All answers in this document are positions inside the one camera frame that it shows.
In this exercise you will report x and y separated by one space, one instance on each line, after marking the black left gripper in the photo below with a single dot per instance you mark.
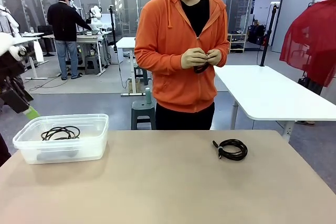
11 74

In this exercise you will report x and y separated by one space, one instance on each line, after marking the orange sleeved right forearm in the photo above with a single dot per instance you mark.
157 61

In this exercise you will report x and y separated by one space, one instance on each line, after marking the orange sleeved left forearm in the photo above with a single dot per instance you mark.
224 53

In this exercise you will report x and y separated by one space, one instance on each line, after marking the person's right hand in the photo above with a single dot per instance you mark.
191 58

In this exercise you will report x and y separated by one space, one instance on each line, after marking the person's left hand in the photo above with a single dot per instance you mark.
215 57

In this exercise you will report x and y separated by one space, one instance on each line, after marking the white standing desk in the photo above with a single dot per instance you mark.
29 41

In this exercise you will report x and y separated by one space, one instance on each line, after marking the black office chair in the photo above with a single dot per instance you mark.
46 35

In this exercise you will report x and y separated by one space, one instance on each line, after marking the clear plastic storage container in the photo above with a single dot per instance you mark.
89 140

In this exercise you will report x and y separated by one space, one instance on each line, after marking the dark grey plastic stool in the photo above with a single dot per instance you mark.
92 65

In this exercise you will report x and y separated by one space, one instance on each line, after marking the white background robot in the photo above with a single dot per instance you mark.
10 22
95 15

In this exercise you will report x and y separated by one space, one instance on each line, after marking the man in black sweater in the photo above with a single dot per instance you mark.
63 24

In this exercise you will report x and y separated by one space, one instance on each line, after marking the grey metal workbench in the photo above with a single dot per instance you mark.
89 37

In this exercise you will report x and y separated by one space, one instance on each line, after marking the brown cardboard box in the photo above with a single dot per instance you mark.
134 86

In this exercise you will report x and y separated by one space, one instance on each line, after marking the small white background table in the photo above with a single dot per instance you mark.
127 43

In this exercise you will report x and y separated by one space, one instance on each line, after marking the grey green plastic stool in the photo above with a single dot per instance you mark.
140 74
143 111

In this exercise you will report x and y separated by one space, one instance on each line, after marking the green drink bottle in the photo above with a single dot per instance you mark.
148 95

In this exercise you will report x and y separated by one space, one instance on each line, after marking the person in orange hoodie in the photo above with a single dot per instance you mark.
170 85

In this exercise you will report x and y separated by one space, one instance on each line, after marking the wooden shoe rack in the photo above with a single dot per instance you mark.
237 43

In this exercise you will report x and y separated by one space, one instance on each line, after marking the black equipment bag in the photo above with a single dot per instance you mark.
256 35

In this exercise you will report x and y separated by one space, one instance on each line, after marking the black tripod pole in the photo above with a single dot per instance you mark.
265 45

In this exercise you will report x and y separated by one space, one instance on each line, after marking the large white table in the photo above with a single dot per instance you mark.
275 90

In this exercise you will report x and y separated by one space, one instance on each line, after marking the black handbag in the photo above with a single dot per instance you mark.
303 81

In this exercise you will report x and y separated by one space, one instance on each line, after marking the red sheer garment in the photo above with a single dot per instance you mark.
309 40

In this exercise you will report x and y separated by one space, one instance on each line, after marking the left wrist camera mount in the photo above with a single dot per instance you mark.
21 51

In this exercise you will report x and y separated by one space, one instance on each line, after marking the black camera tripod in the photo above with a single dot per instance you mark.
113 24

